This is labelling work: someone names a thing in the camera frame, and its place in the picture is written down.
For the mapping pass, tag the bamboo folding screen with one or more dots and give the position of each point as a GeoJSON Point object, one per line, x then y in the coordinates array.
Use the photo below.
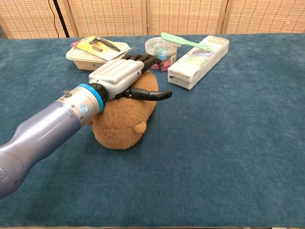
{"type": "Point", "coordinates": [152, 16]}

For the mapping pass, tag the cream plastic lunch box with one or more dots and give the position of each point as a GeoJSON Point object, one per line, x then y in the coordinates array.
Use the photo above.
{"type": "Point", "coordinates": [90, 59]}

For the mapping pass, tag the blue carpet table cover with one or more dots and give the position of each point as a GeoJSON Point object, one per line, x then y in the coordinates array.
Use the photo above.
{"type": "Point", "coordinates": [166, 143]}

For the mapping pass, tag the black tripod stand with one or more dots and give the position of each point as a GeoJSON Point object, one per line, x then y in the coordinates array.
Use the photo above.
{"type": "Point", "coordinates": [60, 17]}

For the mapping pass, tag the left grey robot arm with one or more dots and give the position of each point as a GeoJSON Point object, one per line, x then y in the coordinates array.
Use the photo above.
{"type": "Point", "coordinates": [50, 128]}

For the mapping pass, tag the yellow razor blister pack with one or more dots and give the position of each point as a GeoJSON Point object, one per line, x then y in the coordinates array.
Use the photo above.
{"type": "Point", "coordinates": [102, 47]}

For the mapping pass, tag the long white clear box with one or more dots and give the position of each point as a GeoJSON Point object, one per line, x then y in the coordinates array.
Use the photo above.
{"type": "Point", "coordinates": [200, 62]}

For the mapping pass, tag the green plastic brush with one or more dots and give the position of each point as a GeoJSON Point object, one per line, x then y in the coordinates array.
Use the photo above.
{"type": "Point", "coordinates": [183, 41]}

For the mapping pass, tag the clear jar of binder clips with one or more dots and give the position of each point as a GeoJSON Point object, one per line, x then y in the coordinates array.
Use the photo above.
{"type": "Point", "coordinates": [164, 55]}

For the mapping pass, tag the brown capybara plush toy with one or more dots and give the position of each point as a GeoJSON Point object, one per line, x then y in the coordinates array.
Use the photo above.
{"type": "Point", "coordinates": [126, 119]}

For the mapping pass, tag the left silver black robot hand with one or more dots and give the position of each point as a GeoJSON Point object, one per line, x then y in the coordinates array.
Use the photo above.
{"type": "Point", "coordinates": [124, 75]}

